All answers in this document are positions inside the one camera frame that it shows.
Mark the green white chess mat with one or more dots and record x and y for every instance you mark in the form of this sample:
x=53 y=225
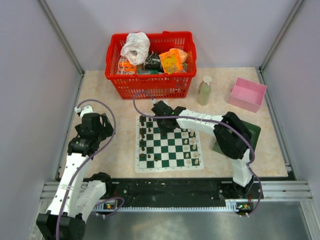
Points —
x=168 y=148

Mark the orange snack box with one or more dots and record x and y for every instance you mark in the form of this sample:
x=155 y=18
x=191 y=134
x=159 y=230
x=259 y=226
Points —
x=173 y=61

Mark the red plastic basket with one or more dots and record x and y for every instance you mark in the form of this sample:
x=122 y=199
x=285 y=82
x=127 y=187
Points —
x=150 y=75

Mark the dark queen chess piece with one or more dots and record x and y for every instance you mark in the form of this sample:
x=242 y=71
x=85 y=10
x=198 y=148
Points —
x=142 y=144

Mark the small orange packet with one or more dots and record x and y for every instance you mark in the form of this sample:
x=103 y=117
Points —
x=124 y=67

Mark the black wrapped package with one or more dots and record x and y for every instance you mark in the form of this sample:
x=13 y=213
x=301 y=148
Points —
x=153 y=62

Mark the aluminium frame rail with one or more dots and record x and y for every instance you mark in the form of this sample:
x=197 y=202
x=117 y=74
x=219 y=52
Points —
x=60 y=35

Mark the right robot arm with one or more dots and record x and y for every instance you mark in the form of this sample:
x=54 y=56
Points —
x=231 y=134

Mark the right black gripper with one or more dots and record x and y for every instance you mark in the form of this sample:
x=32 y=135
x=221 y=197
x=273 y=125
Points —
x=163 y=130

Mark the dark bishop chess piece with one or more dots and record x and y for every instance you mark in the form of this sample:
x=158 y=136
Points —
x=142 y=132

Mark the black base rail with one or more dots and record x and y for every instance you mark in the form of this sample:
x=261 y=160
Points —
x=179 y=192

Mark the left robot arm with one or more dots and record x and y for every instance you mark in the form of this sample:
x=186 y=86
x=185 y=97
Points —
x=67 y=214

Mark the green liquid bottle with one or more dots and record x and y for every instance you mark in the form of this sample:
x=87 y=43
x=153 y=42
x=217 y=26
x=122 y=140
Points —
x=204 y=90

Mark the pink open box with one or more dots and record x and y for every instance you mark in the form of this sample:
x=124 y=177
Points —
x=247 y=95

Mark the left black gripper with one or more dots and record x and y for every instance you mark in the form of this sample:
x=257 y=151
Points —
x=107 y=130

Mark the white crumpled plastic bag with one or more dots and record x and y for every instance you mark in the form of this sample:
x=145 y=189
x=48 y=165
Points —
x=136 y=48

